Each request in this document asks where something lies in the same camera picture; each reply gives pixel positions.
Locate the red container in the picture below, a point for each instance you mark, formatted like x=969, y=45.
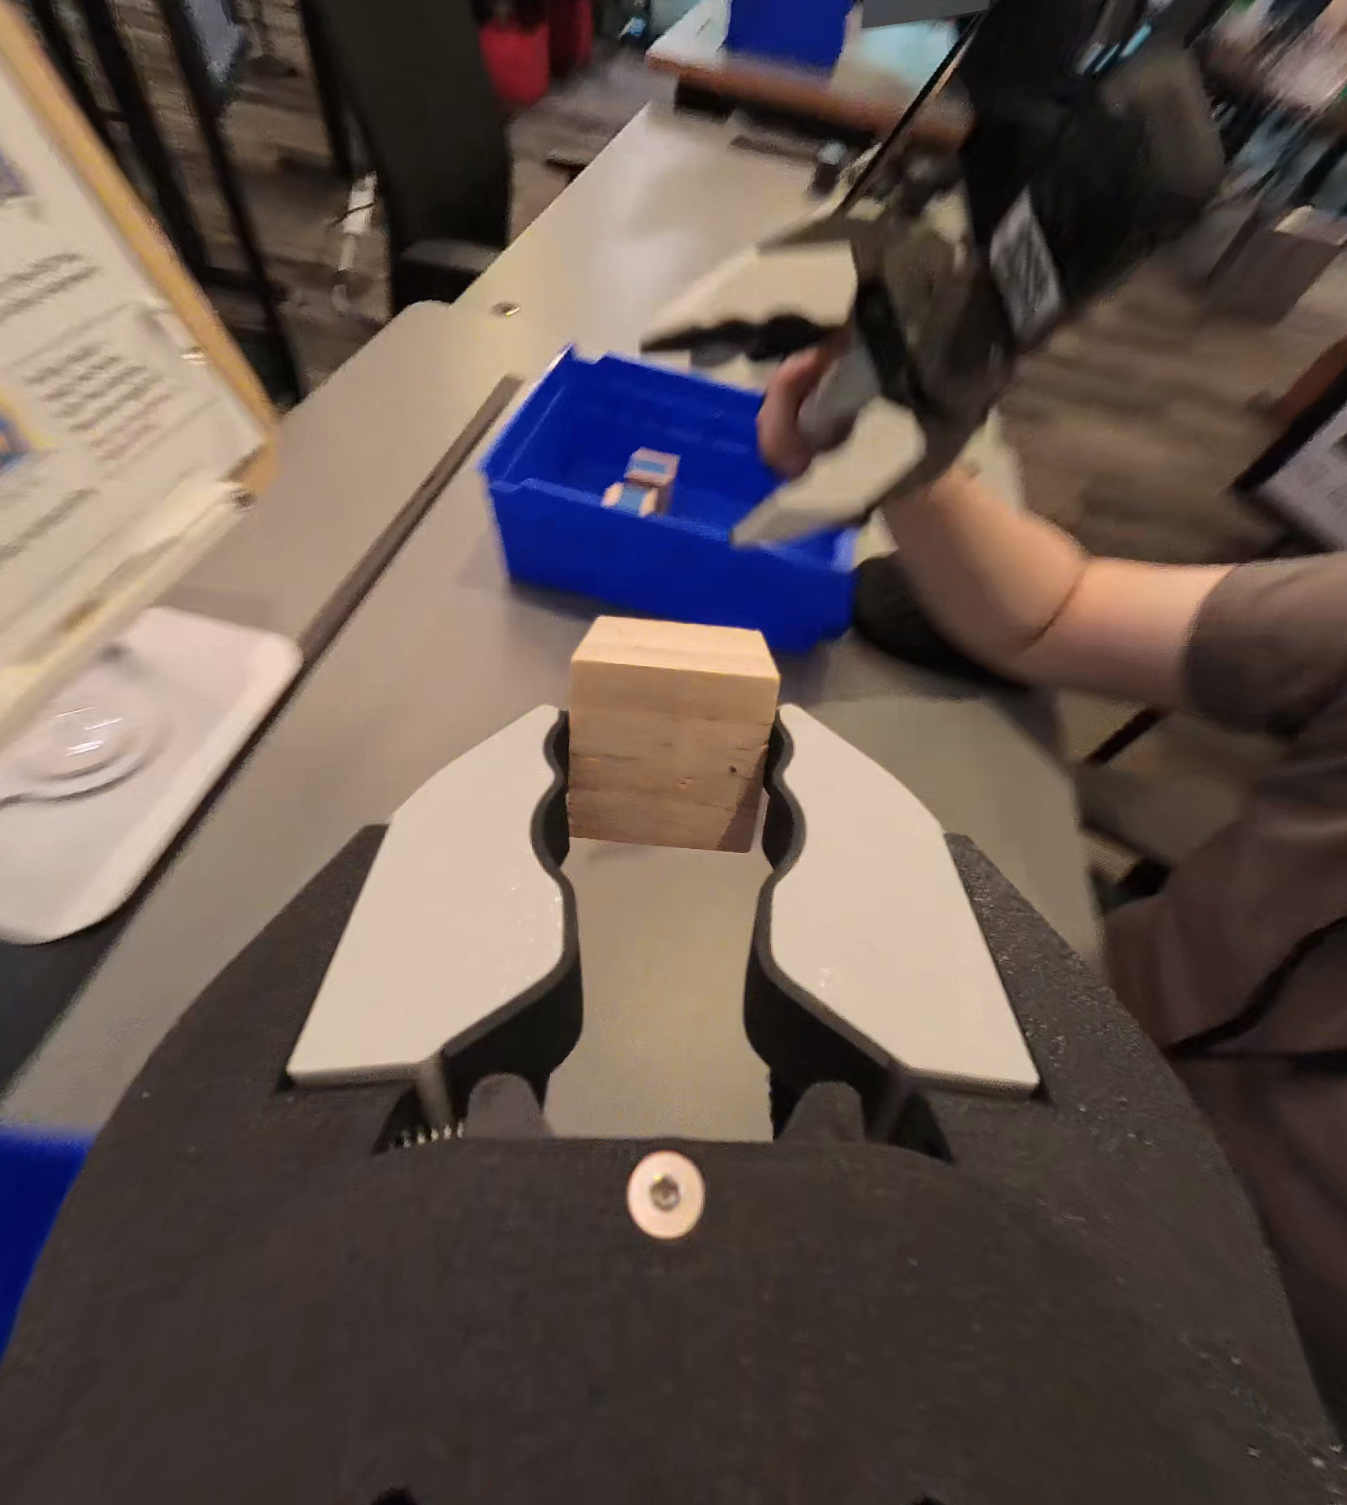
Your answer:
x=514, y=64

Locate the wooden clipboard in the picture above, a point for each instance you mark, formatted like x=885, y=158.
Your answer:
x=150, y=264

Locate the person's right hand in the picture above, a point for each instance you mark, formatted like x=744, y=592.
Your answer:
x=788, y=410

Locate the blue storage bin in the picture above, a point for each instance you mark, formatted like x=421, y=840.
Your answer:
x=791, y=29

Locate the printed instruction sheet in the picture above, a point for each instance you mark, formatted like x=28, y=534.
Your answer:
x=61, y=352

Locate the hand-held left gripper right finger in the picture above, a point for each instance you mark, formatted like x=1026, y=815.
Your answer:
x=896, y=940

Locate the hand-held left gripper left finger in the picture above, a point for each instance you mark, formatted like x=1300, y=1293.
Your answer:
x=438, y=928

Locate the brown wooden table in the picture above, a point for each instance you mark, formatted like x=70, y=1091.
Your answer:
x=814, y=100

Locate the white plastic stand base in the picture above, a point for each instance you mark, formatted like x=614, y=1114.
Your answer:
x=202, y=752

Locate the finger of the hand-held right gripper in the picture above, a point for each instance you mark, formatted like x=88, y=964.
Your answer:
x=849, y=470
x=767, y=293

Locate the black office chair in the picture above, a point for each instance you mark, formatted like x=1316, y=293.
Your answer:
x=426, y=117

